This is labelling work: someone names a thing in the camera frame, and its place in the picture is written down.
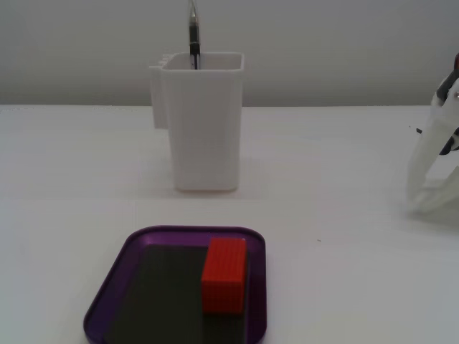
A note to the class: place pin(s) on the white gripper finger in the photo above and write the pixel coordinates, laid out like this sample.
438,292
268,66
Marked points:
443,197
425,150

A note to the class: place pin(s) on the red cube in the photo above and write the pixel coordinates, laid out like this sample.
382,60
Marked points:
224,276

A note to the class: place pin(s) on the white plastic pen holder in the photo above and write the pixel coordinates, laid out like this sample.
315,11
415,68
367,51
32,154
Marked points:
204,125

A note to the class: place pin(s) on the black ballpoint pen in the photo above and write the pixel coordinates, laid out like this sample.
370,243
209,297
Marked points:
194,36

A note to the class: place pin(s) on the purple tray with dark mat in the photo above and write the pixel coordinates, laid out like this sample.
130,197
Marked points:
161,286

